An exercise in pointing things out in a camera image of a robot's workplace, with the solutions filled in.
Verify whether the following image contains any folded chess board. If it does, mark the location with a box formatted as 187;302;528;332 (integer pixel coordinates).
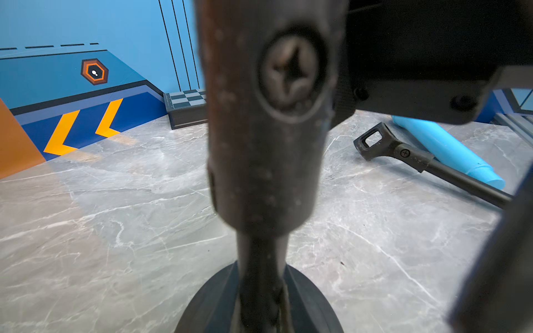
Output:
164;90;208;130

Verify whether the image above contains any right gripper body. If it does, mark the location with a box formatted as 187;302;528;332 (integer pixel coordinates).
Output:
338;1;532;124

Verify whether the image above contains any black round stand base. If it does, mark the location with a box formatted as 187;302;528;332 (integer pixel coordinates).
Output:
175;262;344;332

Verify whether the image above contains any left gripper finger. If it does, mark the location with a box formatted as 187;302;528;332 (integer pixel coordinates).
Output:
448;172;532;332

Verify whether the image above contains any black mic clip pole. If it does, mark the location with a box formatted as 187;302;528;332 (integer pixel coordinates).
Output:
353;122;514;209
194;1;348;332

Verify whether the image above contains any light blue tube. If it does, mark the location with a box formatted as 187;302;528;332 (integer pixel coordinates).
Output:
392;116;506;190

